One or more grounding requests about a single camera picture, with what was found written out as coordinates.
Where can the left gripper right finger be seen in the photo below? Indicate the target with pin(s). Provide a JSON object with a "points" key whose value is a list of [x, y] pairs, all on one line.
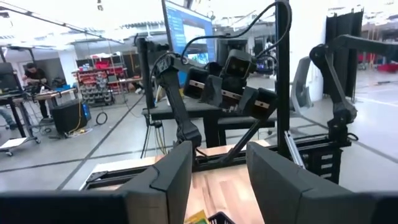
{"points": [[286, 202]]}

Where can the black speaker box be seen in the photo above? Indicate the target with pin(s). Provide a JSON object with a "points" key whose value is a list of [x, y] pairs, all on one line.
{"points": [[68, 116]]}

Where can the black monitor pole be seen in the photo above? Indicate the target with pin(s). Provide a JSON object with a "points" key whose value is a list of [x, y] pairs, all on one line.
{"points": [[146, 77]]}

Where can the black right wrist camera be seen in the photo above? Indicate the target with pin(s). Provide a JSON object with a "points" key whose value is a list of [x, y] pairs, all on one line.
{"points": [[239, 63]]}

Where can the large workstation monitor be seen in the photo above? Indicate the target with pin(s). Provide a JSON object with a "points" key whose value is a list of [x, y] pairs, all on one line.
{"points": [[186, 31]]}

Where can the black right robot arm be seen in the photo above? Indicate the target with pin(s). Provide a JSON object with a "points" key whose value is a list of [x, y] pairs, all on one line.
{"points": [[174, 93]]}

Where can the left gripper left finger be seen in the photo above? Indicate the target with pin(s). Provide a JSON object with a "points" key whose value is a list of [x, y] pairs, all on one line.
{"points": [[161, 199]]}

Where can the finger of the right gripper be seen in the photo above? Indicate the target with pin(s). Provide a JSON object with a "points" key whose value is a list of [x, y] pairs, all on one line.
{"points": [[212, 90], [248, 99]]}

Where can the yellow green crayon box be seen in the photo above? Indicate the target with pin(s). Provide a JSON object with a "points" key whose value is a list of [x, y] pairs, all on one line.
{"points": [[196, 218]]}

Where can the black metal frame desk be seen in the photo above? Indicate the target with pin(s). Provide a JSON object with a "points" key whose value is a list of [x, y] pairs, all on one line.
{"points": [[56, 92]]}

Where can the red storage bins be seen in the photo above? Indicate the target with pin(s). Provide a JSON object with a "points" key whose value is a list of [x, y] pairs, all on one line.
{"points": [[388, 68]]}

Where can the black computer monitor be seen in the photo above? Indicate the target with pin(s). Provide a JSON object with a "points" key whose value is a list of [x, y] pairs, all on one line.
{"points": [[7, 81]]}

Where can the black aluminium rig frame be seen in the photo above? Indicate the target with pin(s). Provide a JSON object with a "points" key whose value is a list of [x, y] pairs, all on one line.
{"points": [[283, 77]]}

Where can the shelf with red bins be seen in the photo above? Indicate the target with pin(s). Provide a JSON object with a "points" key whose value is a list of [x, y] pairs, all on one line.
{"points": [[93, 81]]}

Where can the black curtain panel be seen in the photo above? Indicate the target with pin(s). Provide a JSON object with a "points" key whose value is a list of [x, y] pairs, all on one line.
{"points": [[342, 46]]}

